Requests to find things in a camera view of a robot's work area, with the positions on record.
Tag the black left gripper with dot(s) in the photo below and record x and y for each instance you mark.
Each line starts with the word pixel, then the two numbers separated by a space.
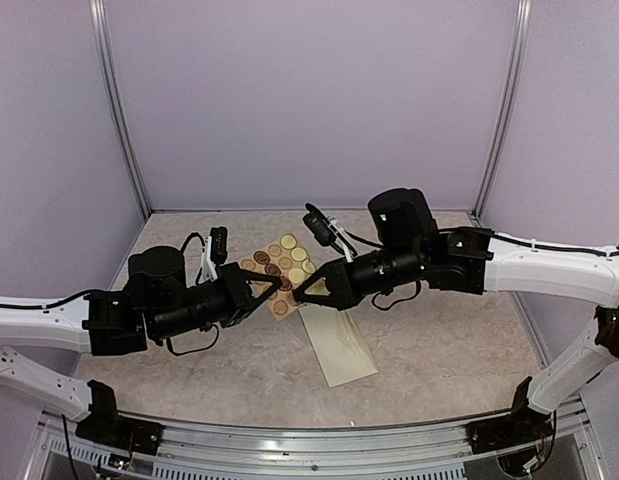
pixel 241 302

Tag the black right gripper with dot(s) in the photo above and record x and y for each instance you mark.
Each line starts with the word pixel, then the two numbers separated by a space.
pixel 342 293

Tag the round seal sticker sheet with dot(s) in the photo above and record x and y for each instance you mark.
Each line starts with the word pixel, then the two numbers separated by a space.
pixel 288 259

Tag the cream paper envelope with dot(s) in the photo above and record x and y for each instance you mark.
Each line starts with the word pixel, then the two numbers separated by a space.
pixel 343 354

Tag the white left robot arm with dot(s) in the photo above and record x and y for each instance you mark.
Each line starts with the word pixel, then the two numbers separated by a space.
pixel 155 306

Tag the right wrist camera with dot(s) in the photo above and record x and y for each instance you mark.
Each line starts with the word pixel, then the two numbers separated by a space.
pixel 327 232

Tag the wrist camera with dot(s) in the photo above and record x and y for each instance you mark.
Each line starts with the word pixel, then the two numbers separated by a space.
pixel 214 254
pixel 327 232

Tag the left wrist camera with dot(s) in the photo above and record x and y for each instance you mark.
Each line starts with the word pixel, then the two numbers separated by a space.
pixel 214 254

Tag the front aluminium rail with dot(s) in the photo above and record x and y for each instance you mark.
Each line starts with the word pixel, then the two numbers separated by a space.
pixel 430 450

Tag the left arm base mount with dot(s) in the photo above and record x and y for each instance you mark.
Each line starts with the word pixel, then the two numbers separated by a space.
pixel 119 425

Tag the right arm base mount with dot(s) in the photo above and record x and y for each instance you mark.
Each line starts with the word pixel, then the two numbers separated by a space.
pixel 519 425

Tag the left aluminium corner post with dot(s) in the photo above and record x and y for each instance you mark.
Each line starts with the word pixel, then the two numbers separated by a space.
pixel 105 55

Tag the aluminium corner post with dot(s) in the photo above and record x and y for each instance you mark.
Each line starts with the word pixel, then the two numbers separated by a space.
pixel 105 55
pixel 506 107

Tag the right aluminium corner post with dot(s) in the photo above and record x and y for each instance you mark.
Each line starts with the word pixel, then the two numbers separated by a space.
pixel 506 107

